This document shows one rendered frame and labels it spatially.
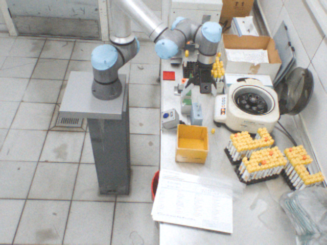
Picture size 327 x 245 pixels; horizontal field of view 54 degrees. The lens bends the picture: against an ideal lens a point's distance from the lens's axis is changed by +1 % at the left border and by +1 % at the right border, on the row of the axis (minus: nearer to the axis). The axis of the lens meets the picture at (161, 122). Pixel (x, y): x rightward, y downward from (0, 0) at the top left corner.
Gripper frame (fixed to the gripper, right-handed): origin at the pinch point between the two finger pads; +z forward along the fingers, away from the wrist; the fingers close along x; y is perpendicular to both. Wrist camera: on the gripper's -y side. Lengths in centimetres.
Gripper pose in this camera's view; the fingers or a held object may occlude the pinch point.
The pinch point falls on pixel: (199, 97)
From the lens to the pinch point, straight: 143.6
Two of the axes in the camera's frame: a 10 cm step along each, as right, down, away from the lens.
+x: -10.0, -0.2, -0.7
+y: -0.3, -7.6, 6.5
